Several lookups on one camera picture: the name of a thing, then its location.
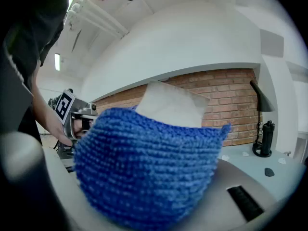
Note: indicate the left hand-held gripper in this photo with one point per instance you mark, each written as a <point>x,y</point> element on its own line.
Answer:
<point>63,106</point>

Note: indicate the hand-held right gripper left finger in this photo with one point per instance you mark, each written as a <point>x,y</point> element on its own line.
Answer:
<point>55,177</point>

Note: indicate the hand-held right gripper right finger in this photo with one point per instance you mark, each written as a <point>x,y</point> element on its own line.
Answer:
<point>221,196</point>

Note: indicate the blue knitted cloth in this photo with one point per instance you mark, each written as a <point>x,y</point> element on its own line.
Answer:
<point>149,167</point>

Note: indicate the person's left forearm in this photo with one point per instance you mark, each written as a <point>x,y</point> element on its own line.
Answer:
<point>45,114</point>

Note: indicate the person's left hand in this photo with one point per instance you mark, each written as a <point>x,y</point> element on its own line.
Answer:
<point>78,129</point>

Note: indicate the small white plastic piece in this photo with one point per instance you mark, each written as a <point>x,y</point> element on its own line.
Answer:
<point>226,157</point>
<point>246,153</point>
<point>282,160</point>

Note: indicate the ceiling light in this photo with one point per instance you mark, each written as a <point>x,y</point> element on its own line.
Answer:
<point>57,61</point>

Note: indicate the small black plastic piece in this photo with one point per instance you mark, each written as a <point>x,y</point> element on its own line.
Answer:
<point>269,172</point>

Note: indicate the black bottle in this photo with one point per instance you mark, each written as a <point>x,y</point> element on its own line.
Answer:
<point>268,138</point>

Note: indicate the person's black shirt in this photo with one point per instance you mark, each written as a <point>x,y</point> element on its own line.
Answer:
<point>36,20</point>

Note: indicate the white ceiling pipes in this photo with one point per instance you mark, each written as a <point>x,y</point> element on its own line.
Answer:
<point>96,18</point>

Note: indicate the white desk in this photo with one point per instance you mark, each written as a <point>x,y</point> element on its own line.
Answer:
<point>302,145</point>

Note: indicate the black desk lamp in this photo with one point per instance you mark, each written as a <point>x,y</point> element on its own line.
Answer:
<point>263,105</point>

